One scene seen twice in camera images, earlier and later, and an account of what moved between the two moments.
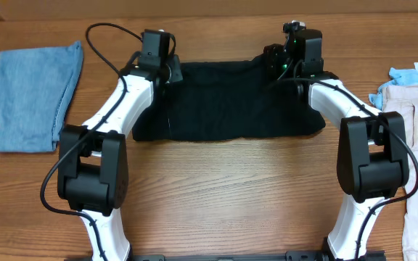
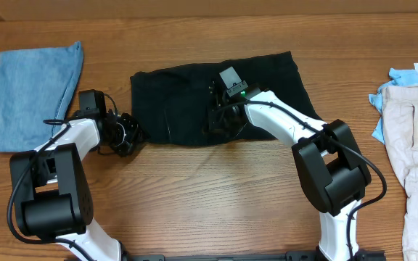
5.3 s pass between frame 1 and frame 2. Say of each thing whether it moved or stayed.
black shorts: stayed
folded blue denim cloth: stayed
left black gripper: moved
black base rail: stayed
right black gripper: moved
